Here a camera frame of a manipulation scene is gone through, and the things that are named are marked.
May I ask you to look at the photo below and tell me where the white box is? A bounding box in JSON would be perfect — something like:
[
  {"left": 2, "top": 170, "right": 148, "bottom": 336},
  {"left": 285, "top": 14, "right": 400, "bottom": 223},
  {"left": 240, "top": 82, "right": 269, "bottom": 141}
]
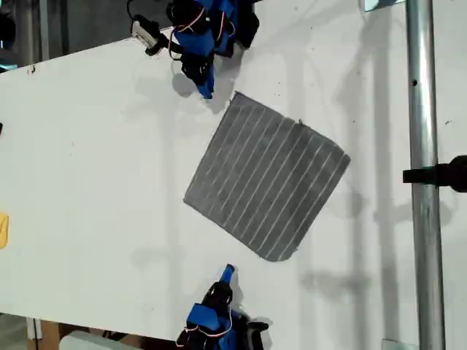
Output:
[{"left": 58, "top": 330, "right": 143, "bottom": 350}]

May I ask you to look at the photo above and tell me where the black round object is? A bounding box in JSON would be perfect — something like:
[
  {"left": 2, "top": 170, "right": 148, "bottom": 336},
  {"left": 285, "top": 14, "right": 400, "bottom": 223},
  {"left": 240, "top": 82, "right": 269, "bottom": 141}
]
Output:
[{"left": 0, "top": 14, "right": 18, "bottom": 50}]

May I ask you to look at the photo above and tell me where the metal bracket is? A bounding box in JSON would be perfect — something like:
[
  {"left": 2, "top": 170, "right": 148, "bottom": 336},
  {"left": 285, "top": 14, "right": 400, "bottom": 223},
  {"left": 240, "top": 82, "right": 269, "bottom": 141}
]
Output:
[{"left": 359, "top": 0, "right": 404, "bottom": 13}]

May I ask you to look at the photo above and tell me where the black camera box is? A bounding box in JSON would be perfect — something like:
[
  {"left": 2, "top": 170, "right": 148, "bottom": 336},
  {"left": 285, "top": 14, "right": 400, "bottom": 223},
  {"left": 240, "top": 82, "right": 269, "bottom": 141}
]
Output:
[
  {"left": 131, "top": 14, "right": 169, "bottom": 56},
  {"left": 247, "top": 320, "right": 270, "bottom": 350}
]

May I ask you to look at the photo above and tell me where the steel post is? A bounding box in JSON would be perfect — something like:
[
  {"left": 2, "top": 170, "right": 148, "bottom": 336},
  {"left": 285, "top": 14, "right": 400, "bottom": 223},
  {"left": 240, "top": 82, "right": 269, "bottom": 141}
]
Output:
[{"left": 404, "top": 0, "right": 447, "bottom": 350}]

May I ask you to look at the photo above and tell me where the wooden table leg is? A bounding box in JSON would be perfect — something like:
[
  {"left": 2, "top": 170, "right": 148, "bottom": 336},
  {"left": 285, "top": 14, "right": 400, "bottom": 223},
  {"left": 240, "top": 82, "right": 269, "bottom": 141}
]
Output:
[{"left": 27, "top": 316, "right": 62, "bottom": 342}]

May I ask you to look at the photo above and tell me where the black clamp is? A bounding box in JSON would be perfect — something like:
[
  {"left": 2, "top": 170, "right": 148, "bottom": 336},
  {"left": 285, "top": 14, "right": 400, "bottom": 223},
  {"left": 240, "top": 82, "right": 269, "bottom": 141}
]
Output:
[{"left": 402, "top": 155, "right": 467, "bottom": 193}]

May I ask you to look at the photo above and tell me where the red white servo wire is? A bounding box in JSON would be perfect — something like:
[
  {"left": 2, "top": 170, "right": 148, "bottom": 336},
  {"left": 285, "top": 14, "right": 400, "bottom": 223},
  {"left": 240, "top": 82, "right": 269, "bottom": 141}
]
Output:
[
  {"left": 169, "top": 5, "right": 206, "bottom": 61},
  {"left": 184, "top": 309, "right": 235, "bottom": 338}
]

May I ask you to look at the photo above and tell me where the grey striped towel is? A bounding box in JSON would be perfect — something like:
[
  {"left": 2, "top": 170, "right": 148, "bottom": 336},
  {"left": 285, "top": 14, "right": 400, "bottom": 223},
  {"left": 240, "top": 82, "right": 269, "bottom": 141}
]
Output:
[{"left": 182, "top": 90, "right": 352, "bottom": 263}]

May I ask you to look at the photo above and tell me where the yellow object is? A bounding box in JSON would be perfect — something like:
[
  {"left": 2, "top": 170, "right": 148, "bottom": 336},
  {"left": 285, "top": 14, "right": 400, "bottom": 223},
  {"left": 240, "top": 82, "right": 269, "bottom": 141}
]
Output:
[{"left": 0, "top": 213, "right": 10, "bottom": 250}]

